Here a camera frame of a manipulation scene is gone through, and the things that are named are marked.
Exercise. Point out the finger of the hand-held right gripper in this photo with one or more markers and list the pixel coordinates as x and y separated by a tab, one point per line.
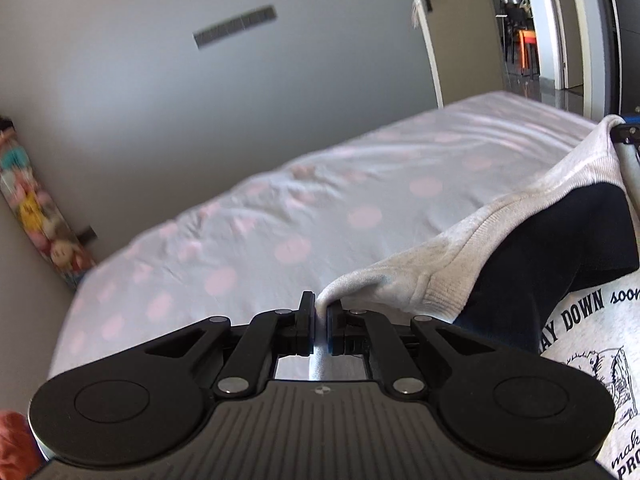
627	132

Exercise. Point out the grey wall vent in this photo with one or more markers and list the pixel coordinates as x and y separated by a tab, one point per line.
235	26

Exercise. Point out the navy shirt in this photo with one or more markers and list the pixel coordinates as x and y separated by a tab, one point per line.
555	260

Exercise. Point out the beige door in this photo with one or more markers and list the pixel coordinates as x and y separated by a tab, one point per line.
465	25

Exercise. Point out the dark sliding door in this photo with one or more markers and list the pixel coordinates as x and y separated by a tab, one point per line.
625	35

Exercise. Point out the bed with pink dotted sheet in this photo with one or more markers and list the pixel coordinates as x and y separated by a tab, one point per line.
280	210

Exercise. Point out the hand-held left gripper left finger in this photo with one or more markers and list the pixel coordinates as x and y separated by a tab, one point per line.
309	329

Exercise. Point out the white door frame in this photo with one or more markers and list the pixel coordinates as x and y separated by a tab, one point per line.
565	25

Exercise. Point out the orange cloth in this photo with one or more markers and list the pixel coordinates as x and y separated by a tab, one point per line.
17	442

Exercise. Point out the hanging plush toys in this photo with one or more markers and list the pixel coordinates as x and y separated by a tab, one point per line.
35	215

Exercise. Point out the orange stool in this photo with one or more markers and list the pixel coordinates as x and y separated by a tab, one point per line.
527	50

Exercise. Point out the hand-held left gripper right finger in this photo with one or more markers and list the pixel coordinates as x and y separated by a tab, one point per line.
332	331

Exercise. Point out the light grey printed sweatshirt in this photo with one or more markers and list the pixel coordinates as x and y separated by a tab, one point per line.
430	255

